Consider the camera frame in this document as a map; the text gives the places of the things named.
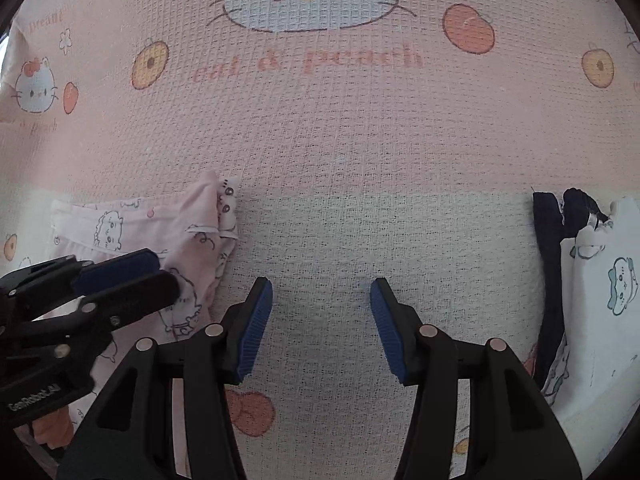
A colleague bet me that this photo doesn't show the white cartoon print garment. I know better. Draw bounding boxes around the white cartoon print garment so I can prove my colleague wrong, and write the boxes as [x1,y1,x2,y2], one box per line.
[541,198,640,424]

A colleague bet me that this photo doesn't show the pink Hello Kitty bed sheet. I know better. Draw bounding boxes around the pink Hello Kitty bed sheet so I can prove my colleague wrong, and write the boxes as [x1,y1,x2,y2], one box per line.
[1,0,639,479]

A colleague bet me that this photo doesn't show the person's left hand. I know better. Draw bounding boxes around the person's left hand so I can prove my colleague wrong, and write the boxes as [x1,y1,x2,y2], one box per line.
[32,406,74,450]

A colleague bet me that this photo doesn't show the dark navy garment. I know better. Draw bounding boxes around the dark navy garment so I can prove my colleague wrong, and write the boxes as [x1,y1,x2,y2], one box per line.
[533,188,608,388]

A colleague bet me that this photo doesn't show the pink cartoon print pajama garment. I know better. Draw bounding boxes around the pink cartoon print pajama garment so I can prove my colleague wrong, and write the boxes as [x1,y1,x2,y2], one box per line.
[51,171,240,390]

